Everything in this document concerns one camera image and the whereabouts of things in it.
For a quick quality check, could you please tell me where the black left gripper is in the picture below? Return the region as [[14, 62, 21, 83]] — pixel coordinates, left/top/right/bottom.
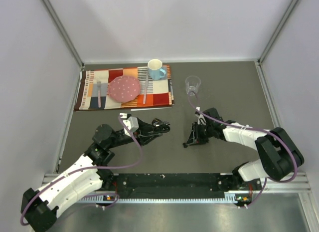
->
[[107, 118, 162, 149]]

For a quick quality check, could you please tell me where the colourful patchwork placemat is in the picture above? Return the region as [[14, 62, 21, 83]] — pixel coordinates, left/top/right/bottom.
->
[[74, 65, 174, 111]]

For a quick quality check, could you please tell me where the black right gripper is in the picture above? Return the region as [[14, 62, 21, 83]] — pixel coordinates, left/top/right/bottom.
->
[[186, 122, 214, 146]]

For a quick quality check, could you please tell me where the grey slotted cable duct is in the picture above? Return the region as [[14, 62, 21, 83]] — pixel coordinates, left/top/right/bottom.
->
[[78, 192, 251, 206]]

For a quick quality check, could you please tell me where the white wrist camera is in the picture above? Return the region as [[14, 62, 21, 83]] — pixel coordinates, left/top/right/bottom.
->
[[119, 113, 139, 135], [195, 107, 206, 126]]

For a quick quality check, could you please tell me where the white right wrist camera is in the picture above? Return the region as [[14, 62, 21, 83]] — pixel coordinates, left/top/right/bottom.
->
[[195, 107, 206, 126]]

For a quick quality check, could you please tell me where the pink plastic fork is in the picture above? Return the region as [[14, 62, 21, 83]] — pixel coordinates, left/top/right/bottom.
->
[[97, 78, 102, 108]]

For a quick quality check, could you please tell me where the pink plastic knife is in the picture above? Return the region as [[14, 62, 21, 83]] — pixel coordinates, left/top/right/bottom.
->
[[143, 72, 149, 105]]

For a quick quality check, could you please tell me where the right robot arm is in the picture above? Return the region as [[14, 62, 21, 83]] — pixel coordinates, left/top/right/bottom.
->
[[183, 108, 305, 190]]

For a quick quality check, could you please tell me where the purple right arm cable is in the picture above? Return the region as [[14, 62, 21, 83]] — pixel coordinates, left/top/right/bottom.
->
[[187, 91, 299, 200]]

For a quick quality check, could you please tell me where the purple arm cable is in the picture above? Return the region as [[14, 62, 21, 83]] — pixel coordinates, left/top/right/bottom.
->
[[187, 91, 299, 200], [19, 114, 145, 225]]

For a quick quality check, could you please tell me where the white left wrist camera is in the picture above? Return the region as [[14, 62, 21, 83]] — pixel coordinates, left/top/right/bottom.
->
[[119, 113, 139, 135]]

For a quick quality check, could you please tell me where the clear drinking glass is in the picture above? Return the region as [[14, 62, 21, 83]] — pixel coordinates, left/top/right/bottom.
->
[[185, 75, 201, 96]]

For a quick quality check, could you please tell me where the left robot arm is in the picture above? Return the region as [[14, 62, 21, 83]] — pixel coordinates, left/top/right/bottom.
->
[[20, 113, 170, 232]]

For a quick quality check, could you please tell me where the pink polka dot plate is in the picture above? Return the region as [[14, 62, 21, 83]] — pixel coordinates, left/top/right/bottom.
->
[[108, 75, 141, 103]]

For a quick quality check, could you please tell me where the light blue mug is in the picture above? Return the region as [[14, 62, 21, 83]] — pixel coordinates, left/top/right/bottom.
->
[[148, 59, 166, 80]]

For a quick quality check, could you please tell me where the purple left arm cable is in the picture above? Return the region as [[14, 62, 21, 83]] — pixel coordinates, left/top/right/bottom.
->
[[19, 114, 145, 225]]

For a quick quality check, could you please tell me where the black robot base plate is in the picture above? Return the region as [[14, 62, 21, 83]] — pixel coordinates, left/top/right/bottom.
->
[[103, 173, 239, 200]]

